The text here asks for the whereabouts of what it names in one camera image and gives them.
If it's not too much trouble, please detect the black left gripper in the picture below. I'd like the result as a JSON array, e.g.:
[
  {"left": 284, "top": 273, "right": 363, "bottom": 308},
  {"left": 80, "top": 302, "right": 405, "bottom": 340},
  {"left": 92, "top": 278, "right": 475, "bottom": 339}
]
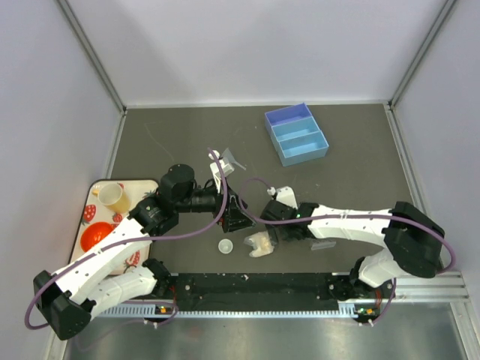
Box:
[{"left": 176, "top": 177, "right": 257, "bottom": 232}]

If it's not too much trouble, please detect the clear bag of cotton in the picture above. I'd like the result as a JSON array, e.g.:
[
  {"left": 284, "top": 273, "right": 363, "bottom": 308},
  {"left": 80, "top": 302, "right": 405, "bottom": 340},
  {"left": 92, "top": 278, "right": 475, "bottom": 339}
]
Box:
[{"left": 244, "top": 231, "right": 278, "bottom": 258}]

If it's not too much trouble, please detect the clear acrylic test tube rack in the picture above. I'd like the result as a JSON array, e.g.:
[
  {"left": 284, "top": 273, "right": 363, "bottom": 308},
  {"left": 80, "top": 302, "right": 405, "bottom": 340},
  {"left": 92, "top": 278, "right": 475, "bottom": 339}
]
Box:
[{"left": 310, "top": 240, "right": 336, "bottom": 251}]

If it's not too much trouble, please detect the clear plastic funnel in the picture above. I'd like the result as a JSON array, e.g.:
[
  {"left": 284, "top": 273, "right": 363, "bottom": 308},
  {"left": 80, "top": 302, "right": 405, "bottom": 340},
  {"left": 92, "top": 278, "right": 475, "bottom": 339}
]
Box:
[{"left": 222, "top": 148, "right": 246, "bottom": 171}]

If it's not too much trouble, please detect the blue compartment organizer box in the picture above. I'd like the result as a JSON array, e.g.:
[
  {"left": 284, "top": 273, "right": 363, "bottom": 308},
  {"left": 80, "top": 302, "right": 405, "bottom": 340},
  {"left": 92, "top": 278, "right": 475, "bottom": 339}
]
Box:
[{"left": 265, "top": 103, "right": 329, "bottom": 167}]

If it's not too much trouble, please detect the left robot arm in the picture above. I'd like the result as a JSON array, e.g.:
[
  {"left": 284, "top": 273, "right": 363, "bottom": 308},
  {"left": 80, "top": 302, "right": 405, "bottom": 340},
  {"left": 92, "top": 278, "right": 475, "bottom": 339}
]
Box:
[{"left": 29, "top": 158, "right": 255, "bottom": 341}]

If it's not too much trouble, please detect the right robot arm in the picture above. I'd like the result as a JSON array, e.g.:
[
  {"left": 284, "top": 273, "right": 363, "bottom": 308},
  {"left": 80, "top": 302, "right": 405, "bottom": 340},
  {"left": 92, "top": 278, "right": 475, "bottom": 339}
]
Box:
[{"left": 260, "top": 200, "right": 445, "bottom": 300}]

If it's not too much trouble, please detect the small white plastic cup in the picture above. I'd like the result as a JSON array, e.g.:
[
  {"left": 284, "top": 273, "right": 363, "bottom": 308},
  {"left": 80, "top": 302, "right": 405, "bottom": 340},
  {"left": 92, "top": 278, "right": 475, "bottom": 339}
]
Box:
[{"left": 217, "top": 238, "right": 233, "bottom": 254}]

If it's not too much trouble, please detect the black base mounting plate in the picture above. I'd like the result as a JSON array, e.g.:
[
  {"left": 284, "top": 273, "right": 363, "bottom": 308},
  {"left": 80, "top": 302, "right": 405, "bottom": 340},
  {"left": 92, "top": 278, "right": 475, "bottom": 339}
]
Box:
[{"left": 138, "top": 273, "right": 383, "bottom": 311}]

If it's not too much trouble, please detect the cream ceramic mug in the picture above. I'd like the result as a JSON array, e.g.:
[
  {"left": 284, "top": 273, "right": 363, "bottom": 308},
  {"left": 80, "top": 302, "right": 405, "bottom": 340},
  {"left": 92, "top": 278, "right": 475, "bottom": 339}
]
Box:
[{"left": 91, "top": 183, "right": 131, "bottom": 214}]

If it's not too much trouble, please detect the strawberry pattern tray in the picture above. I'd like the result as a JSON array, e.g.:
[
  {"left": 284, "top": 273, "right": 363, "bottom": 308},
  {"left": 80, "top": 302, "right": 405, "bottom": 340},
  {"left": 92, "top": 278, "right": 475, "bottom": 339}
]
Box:
[{"left": 70, "top": 179, "right": 158, "bottom": 262}]

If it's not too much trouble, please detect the orange plastic bowl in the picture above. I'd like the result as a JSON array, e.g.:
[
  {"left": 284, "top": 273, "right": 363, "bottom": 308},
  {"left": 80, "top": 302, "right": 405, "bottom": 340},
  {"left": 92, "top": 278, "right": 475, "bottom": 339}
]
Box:
[{"left": 80, "top": 222, "right": 116, "bottom": 252}]

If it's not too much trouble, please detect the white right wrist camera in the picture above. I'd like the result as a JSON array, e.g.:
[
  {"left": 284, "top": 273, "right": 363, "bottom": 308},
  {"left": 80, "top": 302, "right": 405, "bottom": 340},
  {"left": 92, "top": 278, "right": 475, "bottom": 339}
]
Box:
[{"left": 267, "top": 186, "right": 298, "bottom": 209}]

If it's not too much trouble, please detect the grey slotted cable duct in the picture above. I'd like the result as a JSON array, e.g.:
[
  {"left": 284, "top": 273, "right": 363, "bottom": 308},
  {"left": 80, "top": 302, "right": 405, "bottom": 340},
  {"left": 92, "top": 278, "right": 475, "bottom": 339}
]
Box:
[{"left": 94, "top": 302, "right": 377, "bottom": 319}]

